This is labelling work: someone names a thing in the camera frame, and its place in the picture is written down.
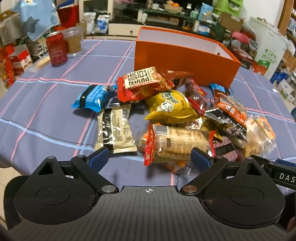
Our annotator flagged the red gift box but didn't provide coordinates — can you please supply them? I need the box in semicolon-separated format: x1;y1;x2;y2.
57;5;80;30

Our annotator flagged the clear red-ended cracker packet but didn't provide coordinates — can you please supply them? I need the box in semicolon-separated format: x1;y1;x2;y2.
143;124;216;166

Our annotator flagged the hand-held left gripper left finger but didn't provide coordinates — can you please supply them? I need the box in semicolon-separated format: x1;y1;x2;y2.
32;146;119;195

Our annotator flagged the red white carton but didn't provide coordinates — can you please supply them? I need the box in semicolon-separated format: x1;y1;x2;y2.
8;44;33;77

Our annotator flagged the cream black snack packet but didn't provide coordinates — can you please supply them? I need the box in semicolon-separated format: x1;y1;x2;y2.
94;107;137;154

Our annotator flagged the maroon snack packet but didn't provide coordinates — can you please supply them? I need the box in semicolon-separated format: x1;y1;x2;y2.
211;134;240;163

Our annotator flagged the white blue bag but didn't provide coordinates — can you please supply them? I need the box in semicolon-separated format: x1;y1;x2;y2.
97;15;110;34

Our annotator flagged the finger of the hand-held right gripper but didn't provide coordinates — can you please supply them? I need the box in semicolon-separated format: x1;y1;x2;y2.
251;154;296;168

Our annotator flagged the orange black snack packet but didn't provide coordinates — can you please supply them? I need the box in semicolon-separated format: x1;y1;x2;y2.
205;96;248;149

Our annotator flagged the brown cardboard box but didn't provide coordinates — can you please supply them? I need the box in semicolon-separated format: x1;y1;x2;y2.
220;11;244;32

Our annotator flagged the white blue box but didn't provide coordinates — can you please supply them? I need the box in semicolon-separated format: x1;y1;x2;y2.
198;20;210;36

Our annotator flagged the green orange bag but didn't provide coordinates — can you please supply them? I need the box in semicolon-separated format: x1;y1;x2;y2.
253;59;271;76

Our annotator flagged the clear orange biscuit packet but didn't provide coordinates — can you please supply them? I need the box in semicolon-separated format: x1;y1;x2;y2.
244;115;277;158

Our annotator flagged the green plastic drawer unit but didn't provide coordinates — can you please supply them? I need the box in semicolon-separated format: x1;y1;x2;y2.
213;0;243;16

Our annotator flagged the white carton blue print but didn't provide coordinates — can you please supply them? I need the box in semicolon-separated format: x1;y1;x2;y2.
277;80;295;103

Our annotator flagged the clear red date packet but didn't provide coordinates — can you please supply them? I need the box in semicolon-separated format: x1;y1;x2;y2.
185;78;214;116

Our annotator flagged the blue black cookie packet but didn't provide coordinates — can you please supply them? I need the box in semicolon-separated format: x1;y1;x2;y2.
70;85;117;109
209;83;233;95

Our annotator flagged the blue plaid tablecloth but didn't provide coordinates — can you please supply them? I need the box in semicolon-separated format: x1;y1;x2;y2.
0;38;296;193

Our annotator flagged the clear wrapped wafer pack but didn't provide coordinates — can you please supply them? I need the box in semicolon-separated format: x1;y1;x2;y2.
29;56;50;73

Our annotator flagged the wooden shelf unit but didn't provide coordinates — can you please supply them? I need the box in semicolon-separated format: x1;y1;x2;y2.
277;0;296;47

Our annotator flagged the red drink can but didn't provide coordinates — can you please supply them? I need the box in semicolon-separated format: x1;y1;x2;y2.
46;31;68;67

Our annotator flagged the light blue carton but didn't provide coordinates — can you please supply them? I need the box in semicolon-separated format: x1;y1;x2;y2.
199;3;213;22

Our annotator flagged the orange cardboard box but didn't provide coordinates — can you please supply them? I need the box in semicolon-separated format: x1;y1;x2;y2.
134;26;241;89

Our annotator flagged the dark green bag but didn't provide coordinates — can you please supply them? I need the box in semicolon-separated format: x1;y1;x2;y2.
209;23;226;42

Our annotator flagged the fruit bowl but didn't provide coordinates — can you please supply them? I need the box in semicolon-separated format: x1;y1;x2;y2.
165;3;183;13

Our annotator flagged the navy snack packet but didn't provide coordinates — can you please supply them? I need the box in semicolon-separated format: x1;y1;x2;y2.
105;96;145;114

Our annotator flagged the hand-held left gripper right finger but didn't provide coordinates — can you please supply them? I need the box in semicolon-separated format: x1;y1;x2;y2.
180;147;272;196

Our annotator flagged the white glass television stand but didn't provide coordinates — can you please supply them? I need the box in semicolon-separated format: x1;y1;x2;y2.
109;7;222;37

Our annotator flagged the white glass-door cabinet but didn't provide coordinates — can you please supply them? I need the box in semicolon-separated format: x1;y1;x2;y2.
79;0;114;24

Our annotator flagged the chocolate chip cookie packet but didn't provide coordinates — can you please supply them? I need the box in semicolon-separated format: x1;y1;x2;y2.
162;70;196;90

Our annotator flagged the red peanut snack packet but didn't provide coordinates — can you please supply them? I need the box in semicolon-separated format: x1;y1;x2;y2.
117;67;175;103

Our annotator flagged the clear plastic cup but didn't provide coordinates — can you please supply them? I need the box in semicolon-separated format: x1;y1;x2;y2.
62;26;84;57

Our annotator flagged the blue star-printed cloth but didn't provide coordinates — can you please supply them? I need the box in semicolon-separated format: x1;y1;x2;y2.
10;0;61;42

